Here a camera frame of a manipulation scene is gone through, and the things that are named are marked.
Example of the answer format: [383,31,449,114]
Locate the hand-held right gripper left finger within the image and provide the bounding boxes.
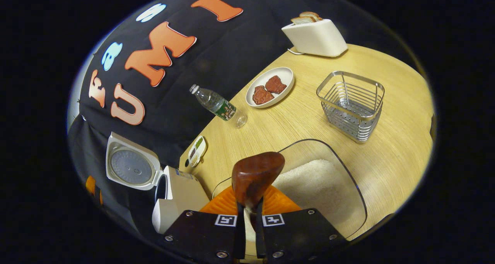
[162,185,246,262]

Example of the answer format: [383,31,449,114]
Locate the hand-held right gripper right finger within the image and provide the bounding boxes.
[255,185,348,262]

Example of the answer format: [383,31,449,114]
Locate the brown wooden spoon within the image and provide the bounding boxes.
[231,152,286,233]

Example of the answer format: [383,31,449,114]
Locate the white rice cooker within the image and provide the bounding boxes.
[106,132,211,234]

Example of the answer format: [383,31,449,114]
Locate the white rice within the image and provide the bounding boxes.
[271,159,348,228]

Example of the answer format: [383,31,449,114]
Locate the metal wire chopstick holder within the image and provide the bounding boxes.
[316,70,386,144]

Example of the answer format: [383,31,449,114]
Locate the white divided bean dish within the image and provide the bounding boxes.
[188,135,208,168]

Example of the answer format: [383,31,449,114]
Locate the clear plastic water bottle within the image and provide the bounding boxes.
[189,84,248,129]

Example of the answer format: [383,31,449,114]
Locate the white oval plate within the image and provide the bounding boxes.
[246,67,295,109]

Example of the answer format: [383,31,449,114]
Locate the white toaster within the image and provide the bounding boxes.
[282,19,348,58]

